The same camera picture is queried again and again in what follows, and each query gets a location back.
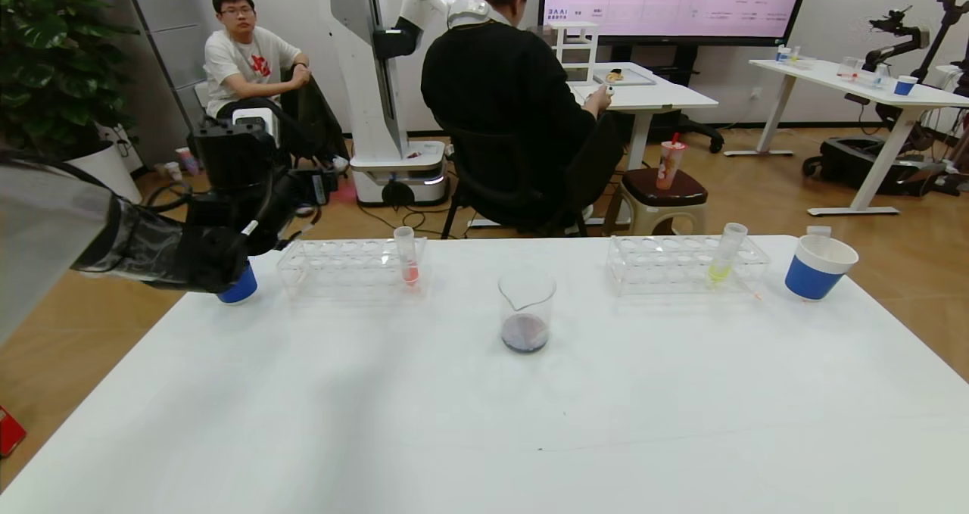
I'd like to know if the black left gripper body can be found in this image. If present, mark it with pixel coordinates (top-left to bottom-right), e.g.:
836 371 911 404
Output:
193 229 245 294

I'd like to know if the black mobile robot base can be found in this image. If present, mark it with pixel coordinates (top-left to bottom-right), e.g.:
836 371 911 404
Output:
802 137 947 198

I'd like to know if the clear acrylic test tube rack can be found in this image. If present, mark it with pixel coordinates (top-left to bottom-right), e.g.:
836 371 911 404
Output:
276 237 430 301
606 234 771 298

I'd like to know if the clear glass beaker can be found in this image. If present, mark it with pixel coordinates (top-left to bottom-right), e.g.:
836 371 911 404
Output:
498 266 557 354

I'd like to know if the yellow pigment test tube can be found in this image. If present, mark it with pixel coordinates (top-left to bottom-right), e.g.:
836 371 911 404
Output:
708 222 749 284

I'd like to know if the blue white paper cup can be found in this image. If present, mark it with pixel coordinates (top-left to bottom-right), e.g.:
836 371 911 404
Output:
217 260 259 305
784 234 860 303

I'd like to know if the white plant pot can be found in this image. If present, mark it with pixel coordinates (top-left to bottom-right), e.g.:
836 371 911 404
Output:
64 140 143 204

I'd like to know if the dark jacket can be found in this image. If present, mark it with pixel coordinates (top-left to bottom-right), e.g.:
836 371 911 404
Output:
280 67 351 168

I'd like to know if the man in white t-shirt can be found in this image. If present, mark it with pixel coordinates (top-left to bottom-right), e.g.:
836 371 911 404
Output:
203 0 351 176

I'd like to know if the white humanoid robot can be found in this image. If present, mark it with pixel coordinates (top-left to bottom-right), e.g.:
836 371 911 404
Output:
329 0 493 208

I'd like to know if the grey metal cabinet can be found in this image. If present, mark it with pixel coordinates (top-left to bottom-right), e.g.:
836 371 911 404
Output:
121 0 228 168

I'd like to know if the black office chair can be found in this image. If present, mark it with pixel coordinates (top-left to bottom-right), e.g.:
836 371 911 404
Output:
435 109 628 241

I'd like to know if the red flat object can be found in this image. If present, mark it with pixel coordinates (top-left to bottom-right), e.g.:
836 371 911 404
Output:
0 408 26 459

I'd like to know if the green potted plant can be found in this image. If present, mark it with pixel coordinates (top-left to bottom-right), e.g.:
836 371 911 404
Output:
0 0 141 163

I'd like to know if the person in black sweater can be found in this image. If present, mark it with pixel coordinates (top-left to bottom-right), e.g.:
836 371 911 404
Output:
420 0 625 235

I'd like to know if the white shelf box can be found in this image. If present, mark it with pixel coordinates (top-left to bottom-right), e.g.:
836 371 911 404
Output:
547 22 600 86

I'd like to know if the grey tray with food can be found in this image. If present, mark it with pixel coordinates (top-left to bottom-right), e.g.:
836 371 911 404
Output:
593 67 656 88

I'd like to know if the brown cushioned stool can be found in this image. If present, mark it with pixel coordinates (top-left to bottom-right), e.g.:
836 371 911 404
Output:
603 169 709 236

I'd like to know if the drink cup with red straw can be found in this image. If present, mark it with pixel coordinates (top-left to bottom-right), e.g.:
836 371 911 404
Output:
657 134 688 192

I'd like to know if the small white desk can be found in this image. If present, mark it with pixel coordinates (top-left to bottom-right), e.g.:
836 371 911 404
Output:
564 62 718 231

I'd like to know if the black display stand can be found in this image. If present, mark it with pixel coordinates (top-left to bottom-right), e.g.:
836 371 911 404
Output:
606 45 724 155

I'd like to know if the long white desk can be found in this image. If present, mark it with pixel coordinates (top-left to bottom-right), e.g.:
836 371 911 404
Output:
723 58 969 218

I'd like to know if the black tripod stand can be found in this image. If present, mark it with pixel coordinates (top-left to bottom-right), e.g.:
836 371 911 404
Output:
908 0 969 83

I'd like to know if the large wall display screen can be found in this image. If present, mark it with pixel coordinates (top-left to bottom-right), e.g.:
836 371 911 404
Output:
539 0 815 48

